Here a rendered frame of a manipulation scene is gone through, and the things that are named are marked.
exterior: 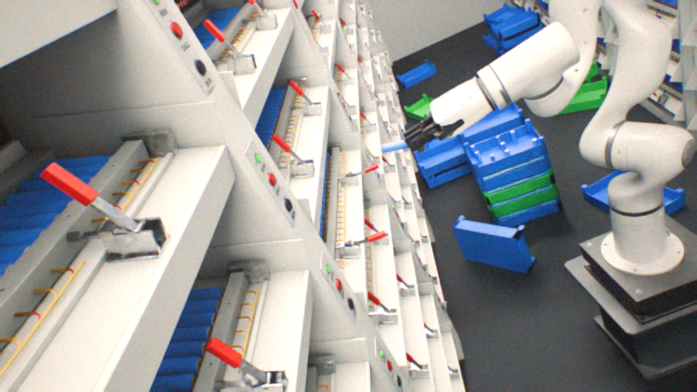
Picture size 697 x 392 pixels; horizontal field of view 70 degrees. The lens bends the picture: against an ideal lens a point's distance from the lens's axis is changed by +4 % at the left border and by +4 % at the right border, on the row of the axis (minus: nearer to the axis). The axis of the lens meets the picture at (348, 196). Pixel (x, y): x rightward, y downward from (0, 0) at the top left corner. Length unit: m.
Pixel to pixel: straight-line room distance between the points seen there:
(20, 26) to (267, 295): 0.37
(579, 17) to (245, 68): 0.61
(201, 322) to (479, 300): 1.62
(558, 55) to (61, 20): 0.74
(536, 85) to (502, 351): 1.19
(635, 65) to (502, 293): 1.10
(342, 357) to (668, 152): 0.88
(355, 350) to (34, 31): 0.55
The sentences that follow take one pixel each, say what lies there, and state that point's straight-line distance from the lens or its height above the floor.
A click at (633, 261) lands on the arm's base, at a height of 0.39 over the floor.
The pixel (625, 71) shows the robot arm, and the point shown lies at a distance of 1.32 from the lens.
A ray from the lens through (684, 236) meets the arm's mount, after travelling 1.67.
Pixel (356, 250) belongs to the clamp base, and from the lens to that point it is 0.93.
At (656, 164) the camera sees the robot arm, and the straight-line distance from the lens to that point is 1.32.
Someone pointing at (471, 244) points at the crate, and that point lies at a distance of 2.17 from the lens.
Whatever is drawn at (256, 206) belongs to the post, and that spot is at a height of 1.28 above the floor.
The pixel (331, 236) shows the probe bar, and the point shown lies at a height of 1.01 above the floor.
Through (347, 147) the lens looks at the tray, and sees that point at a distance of 1.32.
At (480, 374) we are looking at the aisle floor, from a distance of 1.89.
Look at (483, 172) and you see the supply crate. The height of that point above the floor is 0.34.
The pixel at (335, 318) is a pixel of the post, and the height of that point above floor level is 1.07.
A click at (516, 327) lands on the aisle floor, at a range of 1.97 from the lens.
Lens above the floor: 1.53
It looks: 30 degrees down
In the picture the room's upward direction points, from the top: 28 degrees counter-clockwise
